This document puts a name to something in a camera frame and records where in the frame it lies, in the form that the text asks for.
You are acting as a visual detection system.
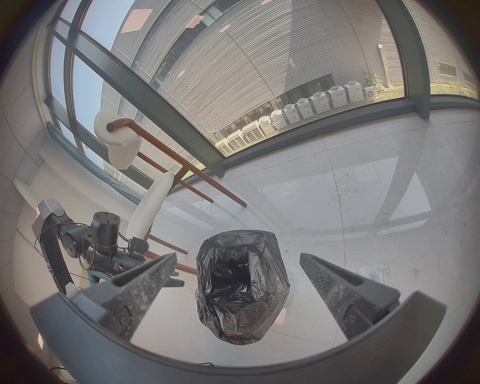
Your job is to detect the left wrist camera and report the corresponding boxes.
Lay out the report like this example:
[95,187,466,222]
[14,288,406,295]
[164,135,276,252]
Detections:
[126,236,150,260]

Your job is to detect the wooden chair cream cushions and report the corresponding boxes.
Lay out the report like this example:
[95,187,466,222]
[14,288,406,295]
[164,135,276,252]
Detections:
[93,108,248,276]

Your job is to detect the window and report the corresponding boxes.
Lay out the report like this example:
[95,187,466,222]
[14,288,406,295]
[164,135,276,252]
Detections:
[34,0,480,203]

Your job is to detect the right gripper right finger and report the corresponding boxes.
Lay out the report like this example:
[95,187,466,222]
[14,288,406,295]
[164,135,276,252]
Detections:
[299,252,401,342]

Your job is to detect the black plastic bag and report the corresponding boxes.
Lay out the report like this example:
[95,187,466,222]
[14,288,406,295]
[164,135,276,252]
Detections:
[195,229,292,346]

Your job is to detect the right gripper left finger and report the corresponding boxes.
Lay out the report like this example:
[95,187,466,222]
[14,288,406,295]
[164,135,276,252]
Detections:
[85,252,178,344]

